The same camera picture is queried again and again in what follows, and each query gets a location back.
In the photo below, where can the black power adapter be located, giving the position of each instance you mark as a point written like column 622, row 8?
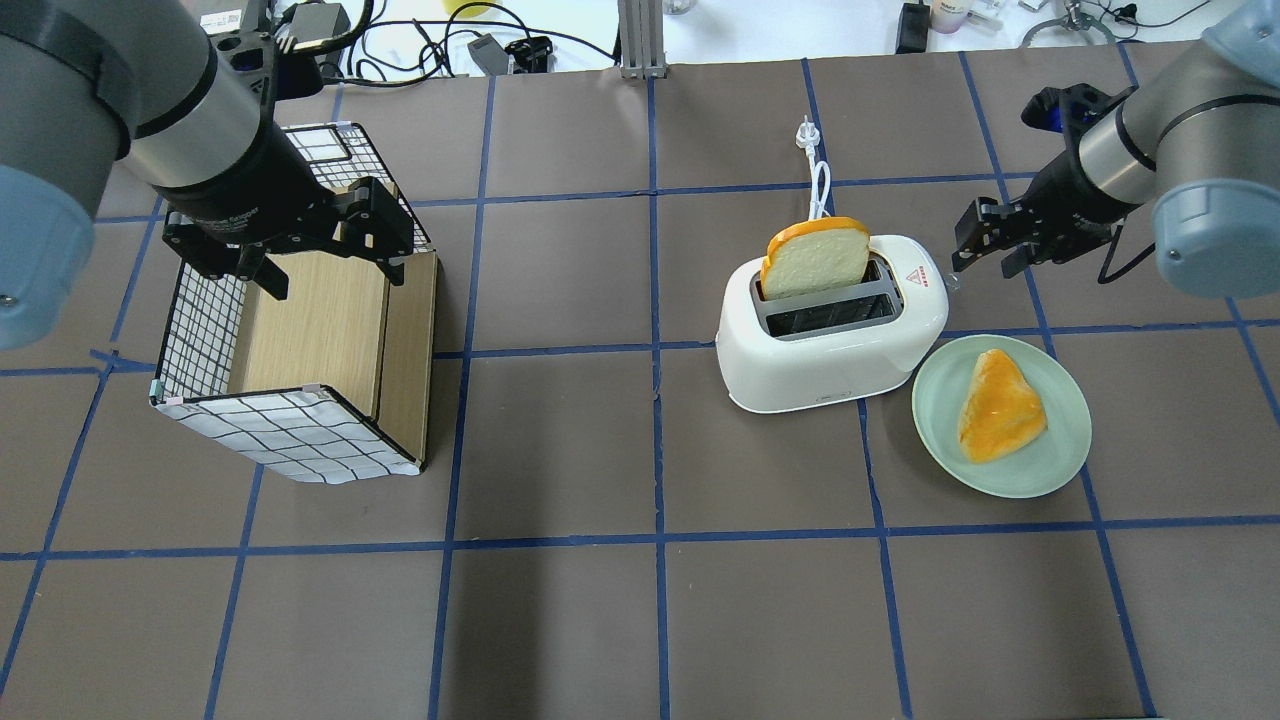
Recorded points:
column 913, row 28

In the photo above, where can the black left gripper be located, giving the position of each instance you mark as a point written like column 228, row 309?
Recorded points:
column 243, row 185

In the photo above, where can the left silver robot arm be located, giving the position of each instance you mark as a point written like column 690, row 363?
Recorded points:
column 89, row 83

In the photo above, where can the light green plate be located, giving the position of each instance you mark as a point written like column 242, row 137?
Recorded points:
column 1047, row 464

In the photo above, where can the bread slice in toaster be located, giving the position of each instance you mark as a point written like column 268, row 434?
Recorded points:
column 814, row 256

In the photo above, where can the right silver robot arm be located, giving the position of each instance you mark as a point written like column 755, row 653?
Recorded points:
column 1198, row 143

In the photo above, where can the white toaster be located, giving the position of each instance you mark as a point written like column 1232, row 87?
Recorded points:
column 778, row 356

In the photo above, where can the wire basket with wooden shelf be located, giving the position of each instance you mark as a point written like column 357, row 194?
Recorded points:
column 330, row 384

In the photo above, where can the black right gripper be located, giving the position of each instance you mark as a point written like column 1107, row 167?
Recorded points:
column 1064, row 196

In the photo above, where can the aluminium frame post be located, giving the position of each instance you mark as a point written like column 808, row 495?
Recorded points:
column 641, row 40

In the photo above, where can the yellow bread piece on plate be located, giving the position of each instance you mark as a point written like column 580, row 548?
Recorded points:
column 1001, row 412

